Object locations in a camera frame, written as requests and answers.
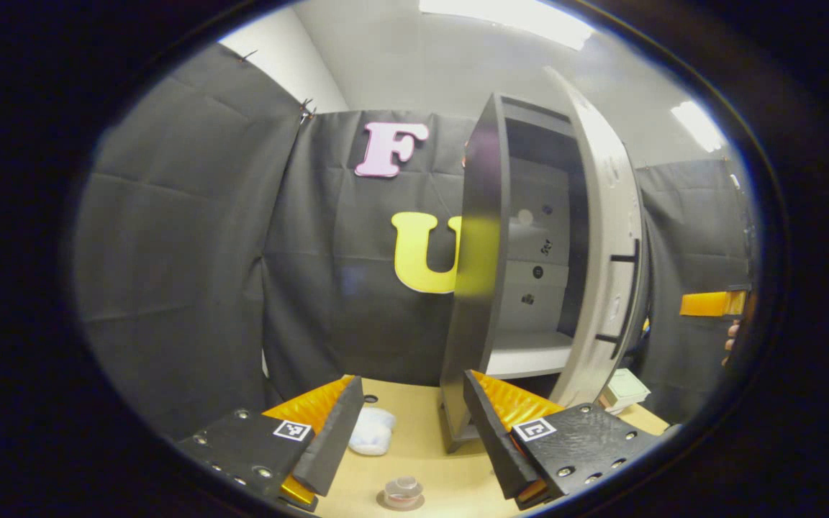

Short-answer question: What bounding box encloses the dark grey cabinet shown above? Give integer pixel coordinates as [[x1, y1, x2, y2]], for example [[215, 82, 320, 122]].
[[440, 92, 592, 454]]

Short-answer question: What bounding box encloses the white plush toy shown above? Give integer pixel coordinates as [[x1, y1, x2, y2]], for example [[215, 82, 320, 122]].
[[348, 406, 397, 456]]

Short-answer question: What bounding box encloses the black backdrop cloth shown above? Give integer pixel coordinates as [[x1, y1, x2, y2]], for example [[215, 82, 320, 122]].
[[73, 43, 757, 440]]

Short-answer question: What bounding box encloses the beige cabinet door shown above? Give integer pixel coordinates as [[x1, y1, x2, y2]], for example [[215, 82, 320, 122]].
[[543, 66, 649, 409]]

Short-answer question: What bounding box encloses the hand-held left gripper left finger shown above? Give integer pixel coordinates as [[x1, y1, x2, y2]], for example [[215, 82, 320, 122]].
[[173, 374, 365, 512]]

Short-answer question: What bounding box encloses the round brown coaster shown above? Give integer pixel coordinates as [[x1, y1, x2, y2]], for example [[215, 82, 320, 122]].
[[376, 489, 426, 512]]

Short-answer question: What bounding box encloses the pale green book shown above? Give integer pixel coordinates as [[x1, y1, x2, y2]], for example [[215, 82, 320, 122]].
[[598, 368, 651, 412]]

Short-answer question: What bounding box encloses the black cabinet door handle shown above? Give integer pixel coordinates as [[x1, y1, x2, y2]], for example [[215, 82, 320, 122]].
[[594, 239, 642, 360]]

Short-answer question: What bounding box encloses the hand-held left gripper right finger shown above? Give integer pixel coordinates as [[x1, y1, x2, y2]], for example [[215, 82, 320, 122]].
[[463, 369, 663, 510]]

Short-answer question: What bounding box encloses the large square ceiling light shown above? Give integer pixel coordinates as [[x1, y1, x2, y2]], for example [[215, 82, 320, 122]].
[[418, 0, 595, 51]]

